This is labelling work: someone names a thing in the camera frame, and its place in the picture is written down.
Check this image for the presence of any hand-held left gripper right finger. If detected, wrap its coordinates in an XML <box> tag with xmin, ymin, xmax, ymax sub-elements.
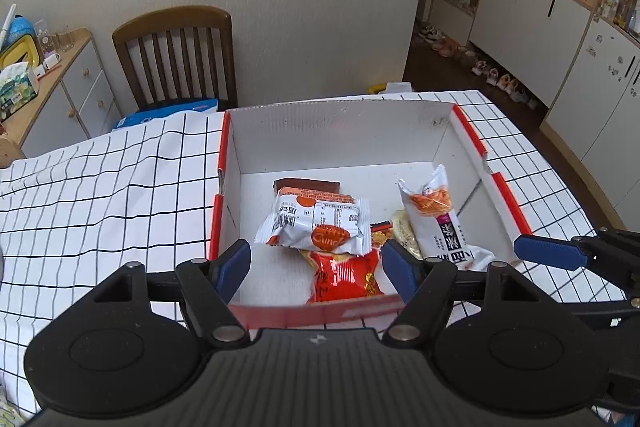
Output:
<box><xmin>381</xmin><ymin>239</ymin><xmax>551</xmax><ymax>343</ymax></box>

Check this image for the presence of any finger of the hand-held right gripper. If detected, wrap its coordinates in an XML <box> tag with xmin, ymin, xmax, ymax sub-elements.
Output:
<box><xmin>542</xmin><ymin>292</ymin><xmax>640</xmax><ymax>328</ymax></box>
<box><xmin>513</xmin><ymin>228</ymin><xmax>640</xmax><ymax>290</ymax></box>

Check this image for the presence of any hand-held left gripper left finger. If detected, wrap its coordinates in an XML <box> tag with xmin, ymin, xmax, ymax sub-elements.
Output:
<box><xmin>92</xmin><ymin>239</ymin><xmax>252</xmax><ymax>344</ymax></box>

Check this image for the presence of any small clear pastry packet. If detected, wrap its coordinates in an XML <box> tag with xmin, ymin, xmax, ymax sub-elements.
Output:
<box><xmin>390</xmin><ymin>208</ymin><xmax>425</xmax><ymax>259</ymax></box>

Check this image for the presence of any red snack packet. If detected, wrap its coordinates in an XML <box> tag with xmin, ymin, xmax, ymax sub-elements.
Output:
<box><xmin>299</xmin><ymin>219</ymin><xmax>396</xmax><ymax>305</ymax></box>

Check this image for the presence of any long white snack packet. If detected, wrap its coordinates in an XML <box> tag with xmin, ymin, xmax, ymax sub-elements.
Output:
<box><xmin>397</xmin><ymin>164</ymin><xmax>496</xmax><ymax>272</ymax></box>

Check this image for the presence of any white and orange snack packet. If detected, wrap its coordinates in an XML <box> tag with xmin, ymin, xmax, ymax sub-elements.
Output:
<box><xmin>255</xmin><ymin>187</ymin><xmax>373</xmax><ymax>257</ymax></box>

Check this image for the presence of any brown snack packet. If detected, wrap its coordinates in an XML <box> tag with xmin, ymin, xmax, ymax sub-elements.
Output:
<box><xmin>273</xmin><ymin>177</ymin><xmax>342</xmax><ymax>195</ymax></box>

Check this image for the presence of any red cardboard box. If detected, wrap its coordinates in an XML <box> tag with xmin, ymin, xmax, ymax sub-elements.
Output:
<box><xmin>207</xmin><ymin>101</ymin><xmax>535</xmax><ymax>330</ymax></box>

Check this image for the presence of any black and white checked tablecloth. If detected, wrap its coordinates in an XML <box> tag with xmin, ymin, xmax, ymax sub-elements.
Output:
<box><xmin>0</xmin><ymin>89</ymin><xmax>601</xmax><ymax>415</ymax></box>

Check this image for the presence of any blue and white package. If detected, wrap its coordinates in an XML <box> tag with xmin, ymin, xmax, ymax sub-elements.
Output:
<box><xmin>112</xmin><ymin>98</ymin><xmax>220</xmax><ymax>130</ymax></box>

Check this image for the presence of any row of shoes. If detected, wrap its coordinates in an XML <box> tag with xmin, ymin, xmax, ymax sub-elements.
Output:
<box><xmin>416</xmin><ymin>21</ymin><xmax>541</xmax><ymax>110</ymax></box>

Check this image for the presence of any wooden chair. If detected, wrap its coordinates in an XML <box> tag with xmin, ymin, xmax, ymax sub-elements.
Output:
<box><xmin>112</xmin><ymin>6</ymin><xmax>239</xmax><ymax>114</ymax></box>

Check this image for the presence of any white low cabinet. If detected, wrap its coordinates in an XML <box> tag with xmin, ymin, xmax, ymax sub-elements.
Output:
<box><xmin>469</xmin><ymin>0</ymin><xmax>594</xmax><ymax>108</ymax></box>

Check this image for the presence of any wooden side cabinet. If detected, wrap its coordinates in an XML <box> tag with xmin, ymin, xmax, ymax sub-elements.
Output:
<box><xmin>0</xmin><ymin>28</ymin><xmax>124</xmax><ymax>160</ymax></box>

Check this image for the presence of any green tissue box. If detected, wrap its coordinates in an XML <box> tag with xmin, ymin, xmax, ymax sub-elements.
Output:
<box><xmin>0</xmin><ymin>63</ymin><xmax>40</xmax><ymax>114</ymax></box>

